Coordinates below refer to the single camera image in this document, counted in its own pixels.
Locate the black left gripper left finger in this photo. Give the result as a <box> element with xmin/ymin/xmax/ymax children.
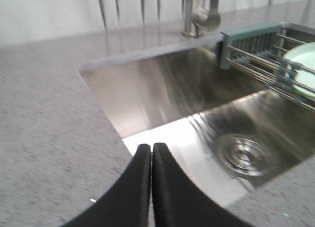
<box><xmin>64</xmin><ymin>144</ymin><xmax>151</xmax><ymax>227</ymax></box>

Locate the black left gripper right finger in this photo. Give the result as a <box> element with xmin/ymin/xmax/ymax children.
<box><xmin>152</xmin><ymin>143</ymin><xmax>250</xmax><ymax>227</ymax></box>

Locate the faucet lever handle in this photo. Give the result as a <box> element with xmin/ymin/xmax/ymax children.
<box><xmin>205</xmin><ymin>0</ymin><xmax>221</xmax><ymax>32</ymax></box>

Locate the light green round plate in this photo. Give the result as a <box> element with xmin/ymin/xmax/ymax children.
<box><xmin>283</xmin><ymin>42</ymin><xmax>315</xmax><ymax>101</ymax></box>

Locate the grey-green sink dry rack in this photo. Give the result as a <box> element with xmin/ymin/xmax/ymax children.
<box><xmin>217</xmin><ymin>22</ymin><xmax>315</xmax><ymax>110</ymax></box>

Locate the steel sink drain strainer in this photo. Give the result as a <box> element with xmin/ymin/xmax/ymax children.
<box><xmin>213</xmin><ymin>134</ymin><xmax>274</xmax><ymax>177</ymax></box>

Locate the stainless steel sink basin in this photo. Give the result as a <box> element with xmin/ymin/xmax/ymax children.
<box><xmin>81</xmin><ymin>47</ymin><xmax>315</xmax><ymax>207</ymax></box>

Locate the stainless steel faucet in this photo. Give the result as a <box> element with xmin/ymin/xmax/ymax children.
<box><xmin>182</xmin><ymin>0</ymin><xmax>207</xmax><ymax>38</ymax></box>

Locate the white pleated curtain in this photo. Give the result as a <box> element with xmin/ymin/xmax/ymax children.
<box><xmin>0</xmin><ymin>0</ymin><xmax>315</xmax><ymax>48</ymax></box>

